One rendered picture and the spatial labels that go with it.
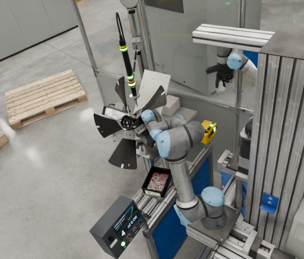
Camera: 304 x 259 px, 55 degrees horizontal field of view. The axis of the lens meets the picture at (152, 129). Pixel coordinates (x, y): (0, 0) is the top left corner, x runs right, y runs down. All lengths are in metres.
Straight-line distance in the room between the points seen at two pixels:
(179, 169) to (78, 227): 1.99
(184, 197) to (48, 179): 2.54
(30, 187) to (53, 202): 0.43
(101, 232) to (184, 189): 0.47
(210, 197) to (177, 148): 0.37
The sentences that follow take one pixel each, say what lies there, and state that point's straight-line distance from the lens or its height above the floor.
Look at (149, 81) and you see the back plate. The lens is 2.42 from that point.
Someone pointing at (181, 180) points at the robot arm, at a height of 1.44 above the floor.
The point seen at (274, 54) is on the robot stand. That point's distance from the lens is 1.11.
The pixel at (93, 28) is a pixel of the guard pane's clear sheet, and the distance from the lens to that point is 3.14.
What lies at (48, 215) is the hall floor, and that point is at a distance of 3.46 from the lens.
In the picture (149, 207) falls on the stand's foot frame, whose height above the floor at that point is 0.08.
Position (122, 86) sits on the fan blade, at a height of 1.40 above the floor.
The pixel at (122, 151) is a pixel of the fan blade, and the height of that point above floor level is 1.03.
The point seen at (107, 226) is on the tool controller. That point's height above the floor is 1.25.
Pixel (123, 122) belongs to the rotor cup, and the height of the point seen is 1.22.
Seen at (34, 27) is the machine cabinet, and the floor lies 0.39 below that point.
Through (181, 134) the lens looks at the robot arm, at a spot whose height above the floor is 1.66.
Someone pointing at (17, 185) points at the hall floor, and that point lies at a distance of 3.97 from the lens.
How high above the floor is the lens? 2.55
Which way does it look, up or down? 40 degrees down
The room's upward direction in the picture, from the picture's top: 12 degrees counter-clockwise
